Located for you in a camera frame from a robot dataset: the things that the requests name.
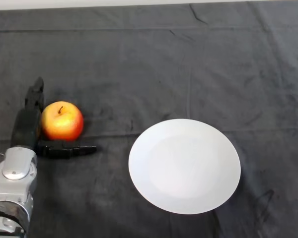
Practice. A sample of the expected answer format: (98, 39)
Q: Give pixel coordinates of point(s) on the white round plate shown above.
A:
(186, 166)

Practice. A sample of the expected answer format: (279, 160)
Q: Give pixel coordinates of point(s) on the black cloth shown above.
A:
(149, 69)

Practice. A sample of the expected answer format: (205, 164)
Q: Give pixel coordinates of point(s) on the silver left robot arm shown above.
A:
(12, 183)

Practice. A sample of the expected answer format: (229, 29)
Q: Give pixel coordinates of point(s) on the red yellow apple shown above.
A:
(62, 122)

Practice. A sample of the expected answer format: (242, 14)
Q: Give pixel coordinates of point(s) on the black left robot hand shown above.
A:
(24, 126)

